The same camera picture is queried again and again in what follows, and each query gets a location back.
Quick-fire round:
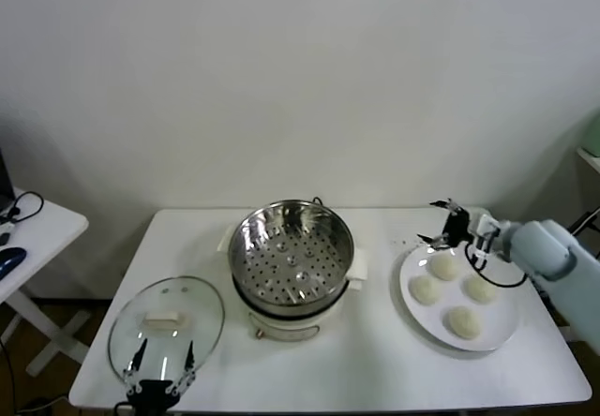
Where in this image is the white steamed baozi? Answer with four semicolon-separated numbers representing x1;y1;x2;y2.
463;275;498;304
429;254;461;281
442;305;484;341
409;275;443;305

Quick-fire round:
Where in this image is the white shelf board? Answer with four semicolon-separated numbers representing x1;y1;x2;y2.
576;146;600;173

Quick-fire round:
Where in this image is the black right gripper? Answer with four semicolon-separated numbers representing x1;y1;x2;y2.
416;198;473;251

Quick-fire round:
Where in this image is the glass lid with cream handle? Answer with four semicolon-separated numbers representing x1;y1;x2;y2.
107;275;226;385

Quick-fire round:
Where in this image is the white folding side table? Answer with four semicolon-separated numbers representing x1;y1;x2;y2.
0;186;90;378

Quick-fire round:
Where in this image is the pale green container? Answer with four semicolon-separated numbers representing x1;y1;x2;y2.
578;109;600;157

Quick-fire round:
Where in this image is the blue computer mouse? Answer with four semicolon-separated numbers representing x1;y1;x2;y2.
0;245;28;280

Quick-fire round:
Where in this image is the black laptop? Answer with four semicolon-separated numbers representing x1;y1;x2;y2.
0;146;18;214

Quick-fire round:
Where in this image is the white electric cooker pot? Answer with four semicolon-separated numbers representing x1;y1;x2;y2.
217;230;371;343

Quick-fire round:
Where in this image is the stainless steel steamer basket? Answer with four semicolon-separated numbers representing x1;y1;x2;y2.
228;199;355;305

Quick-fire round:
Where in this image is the white round plate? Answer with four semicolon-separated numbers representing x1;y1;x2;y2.
397;242;522;352

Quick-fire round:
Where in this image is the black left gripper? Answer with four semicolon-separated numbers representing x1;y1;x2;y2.
121;338;198;416

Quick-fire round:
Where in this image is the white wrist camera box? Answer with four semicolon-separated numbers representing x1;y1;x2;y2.
475;213;502;249

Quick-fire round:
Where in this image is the black looped cable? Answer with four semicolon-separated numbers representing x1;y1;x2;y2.
0;190;46;225

